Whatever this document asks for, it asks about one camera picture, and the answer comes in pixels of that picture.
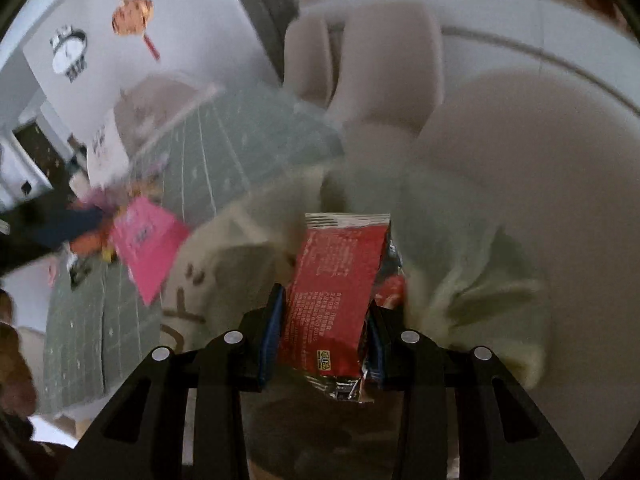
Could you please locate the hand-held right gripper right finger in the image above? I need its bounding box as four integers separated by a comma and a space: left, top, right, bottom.
366, 300, 586, 480

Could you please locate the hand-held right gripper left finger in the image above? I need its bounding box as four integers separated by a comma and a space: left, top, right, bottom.
55, 283, 288, 480

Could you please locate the red snack packet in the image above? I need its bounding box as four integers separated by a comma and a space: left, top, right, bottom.
277, 212, 407, 405

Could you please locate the person's left forearm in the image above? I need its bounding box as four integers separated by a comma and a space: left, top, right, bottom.
0, 290, 39, 417

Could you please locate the dark door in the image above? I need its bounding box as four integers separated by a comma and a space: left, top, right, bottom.
12, 120, 67, 197

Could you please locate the white printed paper bag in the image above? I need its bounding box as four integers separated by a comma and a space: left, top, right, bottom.
87, 110, 132, 184

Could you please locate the pink box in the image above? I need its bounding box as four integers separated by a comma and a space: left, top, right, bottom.
111, 196, 192, 307

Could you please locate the mesh food cover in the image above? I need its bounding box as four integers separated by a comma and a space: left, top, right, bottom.
112, 72, 224, 161

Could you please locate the green grid tablecloth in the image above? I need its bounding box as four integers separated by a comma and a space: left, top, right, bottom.
42, 85, 346, 411

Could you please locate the large beige chair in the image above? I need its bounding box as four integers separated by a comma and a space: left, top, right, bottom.
415, 70, 640, 480

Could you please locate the beige dining chair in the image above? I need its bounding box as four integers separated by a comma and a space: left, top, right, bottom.
282, 15, 336, 108
327, 2, 446, 133

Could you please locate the white cabinet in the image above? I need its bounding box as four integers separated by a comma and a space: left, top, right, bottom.
300, 0, 640, 111

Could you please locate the panda wall clock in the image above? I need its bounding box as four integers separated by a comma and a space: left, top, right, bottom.
50, 25, 90, 83

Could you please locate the red lantern wall ornament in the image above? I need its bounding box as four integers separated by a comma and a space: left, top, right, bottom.
111, 0, 162, 62

